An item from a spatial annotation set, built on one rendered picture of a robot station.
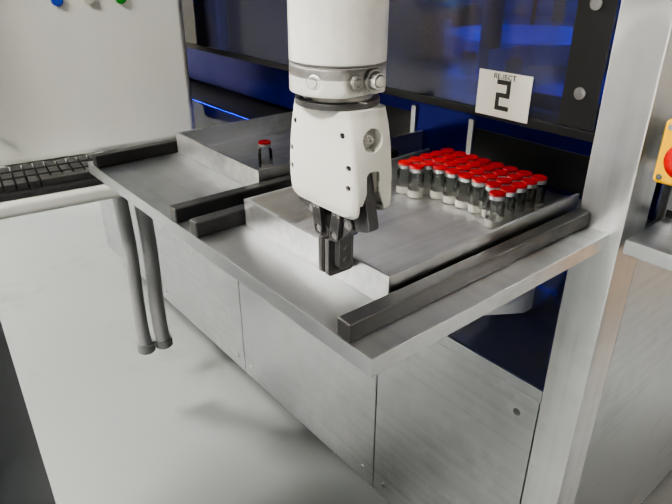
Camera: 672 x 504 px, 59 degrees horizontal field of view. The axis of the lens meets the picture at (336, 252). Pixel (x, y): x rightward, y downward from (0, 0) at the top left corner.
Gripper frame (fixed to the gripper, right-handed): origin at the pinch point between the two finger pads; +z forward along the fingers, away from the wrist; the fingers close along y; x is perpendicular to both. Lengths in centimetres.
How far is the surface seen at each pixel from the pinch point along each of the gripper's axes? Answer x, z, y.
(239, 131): -21, 3, 54
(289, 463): -30, 92, 54
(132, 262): -12, 46, 98
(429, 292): -5.1, 2.8, -8.2
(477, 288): -11.5, 4.2, -9.2
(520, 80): -34.6, -12.2, 4.6
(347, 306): 1.2, 4.3, -3.3
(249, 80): -43, 1, 85
